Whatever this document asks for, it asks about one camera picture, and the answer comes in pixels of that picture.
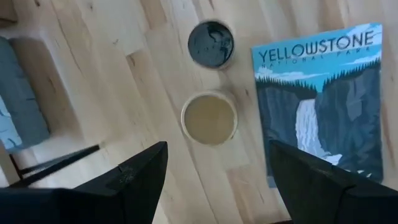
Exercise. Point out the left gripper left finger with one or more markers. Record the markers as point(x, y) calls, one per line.
point(133, 186)

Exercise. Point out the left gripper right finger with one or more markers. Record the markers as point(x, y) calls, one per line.
point(317, 193)

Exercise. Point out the wooden shelf black metal frame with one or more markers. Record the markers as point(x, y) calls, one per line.
point(74, 156)

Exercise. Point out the glass spice jar tan lid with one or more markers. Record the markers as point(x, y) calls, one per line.
point(209, 119)

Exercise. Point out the orange turmeric jar black lid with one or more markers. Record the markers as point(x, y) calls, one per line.
point(211, 45)

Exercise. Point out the blue-grey plastic case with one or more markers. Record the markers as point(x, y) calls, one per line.
point(18, 102)

